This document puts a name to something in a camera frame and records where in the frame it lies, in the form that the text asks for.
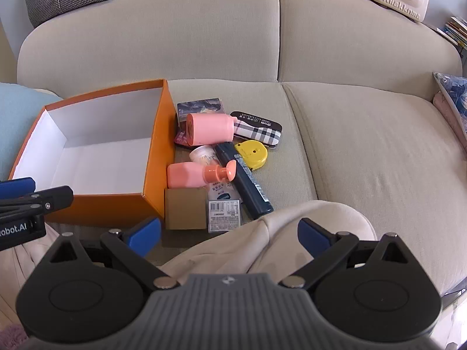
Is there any orange cardboard box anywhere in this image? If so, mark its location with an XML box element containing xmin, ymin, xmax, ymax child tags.
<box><xmin>8</xmin><ymin>78</ymin><xmax>180</xmax><ymax>228</ymax></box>

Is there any stack of books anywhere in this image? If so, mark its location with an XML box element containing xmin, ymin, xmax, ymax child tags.
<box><xmin>425</xmin><ymin>16</ymin><xmax>467</xmax><ymax>59</ymax></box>

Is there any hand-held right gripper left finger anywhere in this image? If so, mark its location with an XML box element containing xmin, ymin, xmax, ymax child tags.
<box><xmin>47</xmin><ymin>217</ymin><xmax>179</xmax><ymax>290</ymax></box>

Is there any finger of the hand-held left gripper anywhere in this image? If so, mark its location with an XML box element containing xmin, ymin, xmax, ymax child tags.
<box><xmin>0</xmin><ymin>177</ymin><xmax>36</xmax><ymax>200</ymax></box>
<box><xmin>0</xmin><ymin>185</ymin><xmax>74</xmax><ymax>221</ymax></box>

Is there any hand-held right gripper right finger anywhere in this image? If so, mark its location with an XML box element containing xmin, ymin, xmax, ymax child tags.
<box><xmin>278</xmin><ymin>218</ymin><xmax>411</xmax><ymax>288</ymax></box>

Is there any pink plastic cup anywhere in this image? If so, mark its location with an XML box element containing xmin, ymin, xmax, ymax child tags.
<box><xmin>186</xmin><ymin>113</ymin><xmax>239</xmax><ymax>146</ymax></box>

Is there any small brown cardboard box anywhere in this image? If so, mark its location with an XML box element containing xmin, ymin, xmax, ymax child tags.
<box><xmin>164</xmin><ymin>188</ymin><xmax>209</xmax><ymax>230</ymax></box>

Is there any pink pump bottle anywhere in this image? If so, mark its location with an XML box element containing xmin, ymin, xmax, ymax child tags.
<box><xmin>167</xmin><ymin>160</ymin><xmax>237</xmax><ymax>189</ymax></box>

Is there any beige fabric sofa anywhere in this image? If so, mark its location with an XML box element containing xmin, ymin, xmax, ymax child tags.
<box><xmin>16</xmin><ymin>0</ymin><xmax>467</xmax><ymax>296</ymax></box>

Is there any black plaid case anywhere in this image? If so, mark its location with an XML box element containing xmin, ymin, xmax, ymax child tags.
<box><xmin>230</xmin><ymin>110</ymin><xmax>283</xmax><ymax>149</ymax></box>

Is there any white tube with label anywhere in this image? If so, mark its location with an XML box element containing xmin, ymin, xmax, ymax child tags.
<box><xmin>206</xmin><ymin>181</ymin><xmax>243</xmax><ymax>234</ymax></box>

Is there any dark blue bottle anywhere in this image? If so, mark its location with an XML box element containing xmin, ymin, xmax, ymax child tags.
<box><xmin>213</xmin><ymin>141</ymin><xmax>274</xmax><ymax>220</ymax></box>

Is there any small white bottle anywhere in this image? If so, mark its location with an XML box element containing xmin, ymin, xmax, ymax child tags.
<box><xmin>189</xmin><ymin>145</ymin><xmax>221</xmax><ymax>166</ymax></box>

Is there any dark printed card box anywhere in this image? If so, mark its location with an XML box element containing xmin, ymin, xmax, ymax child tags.
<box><xmin>177</xmin><ymin>97</ymin><xmax>225</xmax><ymax>122</ymax></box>

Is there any pink fluffy mat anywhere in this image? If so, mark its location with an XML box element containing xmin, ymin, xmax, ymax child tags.
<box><xmin>0</xmin><ymin>323</ymin><xmax>28</xmax><ymax>350</ymax></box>

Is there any blue patterned pillow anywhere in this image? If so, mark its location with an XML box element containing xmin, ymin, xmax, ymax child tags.
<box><xmin>432</xmin><ymin>72</ymin><xmax>467</xmax><ymax>135</ymax></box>

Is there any yellow tape measure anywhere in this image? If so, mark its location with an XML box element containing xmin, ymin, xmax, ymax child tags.
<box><xmin>233</xmin><ymin>139</ymin><xmax>269</xmax><ymax>170</ymax></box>

